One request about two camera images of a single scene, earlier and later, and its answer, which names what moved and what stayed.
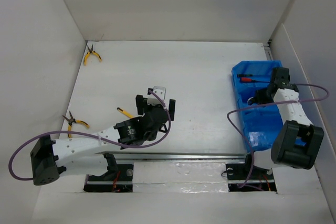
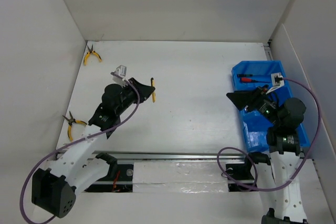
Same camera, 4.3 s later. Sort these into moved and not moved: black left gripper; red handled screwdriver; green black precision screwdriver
Moved: black left gripper
Not moved: red handled screwdriver; green black precision screwdriver
